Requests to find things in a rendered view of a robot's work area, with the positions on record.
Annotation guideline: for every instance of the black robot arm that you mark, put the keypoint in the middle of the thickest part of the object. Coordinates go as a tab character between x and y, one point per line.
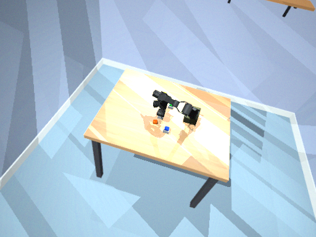
162	97

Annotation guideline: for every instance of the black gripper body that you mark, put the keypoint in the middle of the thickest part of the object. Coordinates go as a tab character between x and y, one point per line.
161	112

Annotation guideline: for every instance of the blue button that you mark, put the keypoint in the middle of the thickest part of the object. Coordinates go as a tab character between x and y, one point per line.
166	129

